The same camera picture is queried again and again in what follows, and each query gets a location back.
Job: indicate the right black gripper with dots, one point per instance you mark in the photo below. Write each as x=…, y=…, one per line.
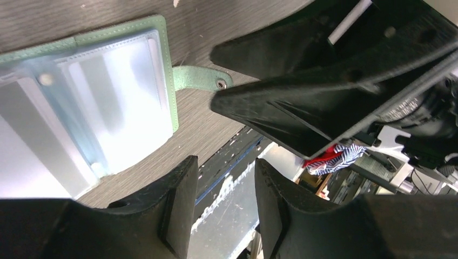
x=428, y=119

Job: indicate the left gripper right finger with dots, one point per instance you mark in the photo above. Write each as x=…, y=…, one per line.
x=295, y=223

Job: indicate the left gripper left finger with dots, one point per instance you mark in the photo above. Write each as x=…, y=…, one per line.
x=153, y=222

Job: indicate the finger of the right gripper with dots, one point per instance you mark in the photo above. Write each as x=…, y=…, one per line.
x=311, y=110
x=297, y=42

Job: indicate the red striped cloth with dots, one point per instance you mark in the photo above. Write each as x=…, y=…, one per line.
x=334, y=159

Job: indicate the aluminium rail frame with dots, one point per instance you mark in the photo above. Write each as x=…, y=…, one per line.
x=227, y=213

